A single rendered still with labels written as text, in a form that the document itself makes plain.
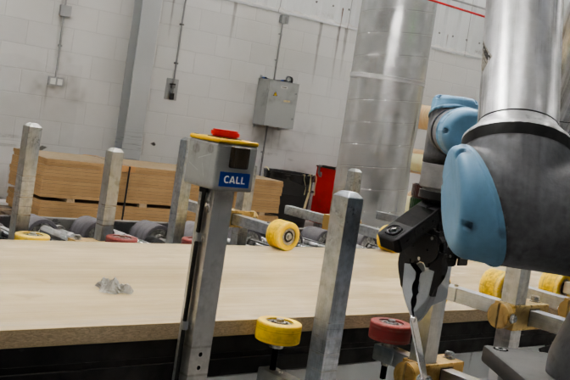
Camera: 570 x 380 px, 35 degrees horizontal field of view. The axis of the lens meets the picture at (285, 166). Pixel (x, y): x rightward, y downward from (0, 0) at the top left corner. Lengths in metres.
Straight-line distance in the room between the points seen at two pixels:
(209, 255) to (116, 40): 7.94
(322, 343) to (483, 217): 0.61
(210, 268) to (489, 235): 0.48
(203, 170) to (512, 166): 0.48
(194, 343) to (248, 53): 8.70
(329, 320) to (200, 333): 0.25
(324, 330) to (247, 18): 8.55
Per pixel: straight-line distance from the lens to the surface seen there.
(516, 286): 1.82
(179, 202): 2.55
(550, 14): 1.03
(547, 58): 1.00
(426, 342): 1.64
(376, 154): 5.63
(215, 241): 1.26
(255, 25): 9.95
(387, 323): 1.76
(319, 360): 1.46
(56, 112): 8.93
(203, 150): 1.24
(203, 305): 1.27
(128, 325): 1.48
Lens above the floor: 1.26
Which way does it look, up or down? 3 degrees down
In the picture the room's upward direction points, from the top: 9 degrees clockwise
